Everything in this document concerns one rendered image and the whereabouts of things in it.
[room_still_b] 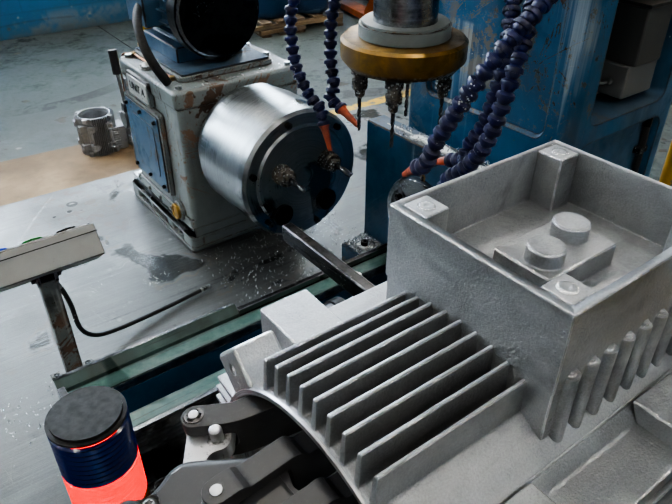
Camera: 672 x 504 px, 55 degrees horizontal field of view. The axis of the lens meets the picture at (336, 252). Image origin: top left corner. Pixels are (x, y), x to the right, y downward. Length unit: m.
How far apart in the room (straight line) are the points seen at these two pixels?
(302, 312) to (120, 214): 1.31
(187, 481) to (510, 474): 0.13
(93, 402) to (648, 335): 0.40
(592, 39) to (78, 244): 0.79
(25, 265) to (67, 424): 0.51
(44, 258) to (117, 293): 0.37
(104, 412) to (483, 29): 0.83
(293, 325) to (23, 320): 1.06
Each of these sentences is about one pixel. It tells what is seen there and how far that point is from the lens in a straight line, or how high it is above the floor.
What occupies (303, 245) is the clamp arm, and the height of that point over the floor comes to 1.02.
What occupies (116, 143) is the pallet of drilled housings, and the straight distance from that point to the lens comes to 3.52.
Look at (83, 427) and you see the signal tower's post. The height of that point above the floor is 1.22.
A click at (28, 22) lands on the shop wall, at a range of 6.45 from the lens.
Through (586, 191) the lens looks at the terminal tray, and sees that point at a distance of 0.37.
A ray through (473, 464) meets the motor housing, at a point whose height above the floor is 1.38.
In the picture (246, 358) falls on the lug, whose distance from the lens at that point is 0.30.
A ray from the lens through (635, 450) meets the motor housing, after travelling 0.32.
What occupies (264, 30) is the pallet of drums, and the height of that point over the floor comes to 0.06.
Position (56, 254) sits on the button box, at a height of 1.06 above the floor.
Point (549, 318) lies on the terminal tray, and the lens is 0.25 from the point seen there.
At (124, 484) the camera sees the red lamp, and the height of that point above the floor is 1.15.
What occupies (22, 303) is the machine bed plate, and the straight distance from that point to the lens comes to 1.41.
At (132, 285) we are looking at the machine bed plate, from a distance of 1.38.
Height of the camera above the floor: 1.59
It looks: 34 degrees down
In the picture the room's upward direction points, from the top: straight up
